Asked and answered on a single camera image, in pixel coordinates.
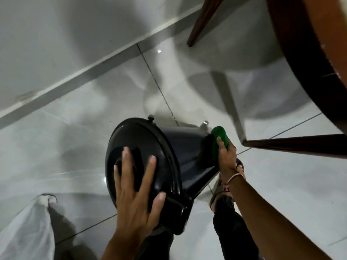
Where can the person's left hand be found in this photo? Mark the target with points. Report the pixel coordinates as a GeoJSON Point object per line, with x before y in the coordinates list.
{"type": "Point", "coordinates": [132, 208]}

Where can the person's right hand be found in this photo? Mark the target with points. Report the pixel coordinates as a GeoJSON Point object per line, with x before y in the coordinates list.
{"type": "Point", "coordinates": [227, 162]}

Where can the person's left middle finger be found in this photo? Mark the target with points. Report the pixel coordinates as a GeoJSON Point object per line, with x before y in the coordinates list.
{"type": "Point", "coordinates": [127, 167]}

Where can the person's right fingers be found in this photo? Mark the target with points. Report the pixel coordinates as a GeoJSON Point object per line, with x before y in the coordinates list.
{"type": "Point", "coordinates": [221, 148]}

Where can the person's left thumb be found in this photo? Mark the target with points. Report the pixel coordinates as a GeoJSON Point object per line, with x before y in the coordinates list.
{"type": "Point", "coordinates": [158, 207]}

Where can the green scrubbing sponge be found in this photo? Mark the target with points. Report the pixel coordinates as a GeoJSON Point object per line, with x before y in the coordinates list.
{"type": "Point", "coordinates": [220, 132]}

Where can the black plastic trash bin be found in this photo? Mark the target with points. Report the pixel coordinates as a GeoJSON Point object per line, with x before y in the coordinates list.
{"type": "Point", "coordinates": [184, 148]}

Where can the person's right forearm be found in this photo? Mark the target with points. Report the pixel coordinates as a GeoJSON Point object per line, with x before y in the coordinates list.
{"type": "Point", "coordinates": [271, 216]}

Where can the person's left forearm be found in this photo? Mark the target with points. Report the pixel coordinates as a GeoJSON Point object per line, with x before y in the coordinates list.
{"type": "Point", "coordinates": [123, 246]}

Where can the black trousers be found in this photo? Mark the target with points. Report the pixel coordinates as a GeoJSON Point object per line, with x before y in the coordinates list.
{"type": "Point", "coordinates": [233, 230]}

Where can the white cloth sack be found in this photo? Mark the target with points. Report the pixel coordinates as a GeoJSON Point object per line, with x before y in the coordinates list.
{"type": "Point", "coordinates": [24, 230]}

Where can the brown wooden table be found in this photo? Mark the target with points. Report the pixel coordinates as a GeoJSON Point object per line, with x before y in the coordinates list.
{"type": "Point", "coordinates": [311, 51]}

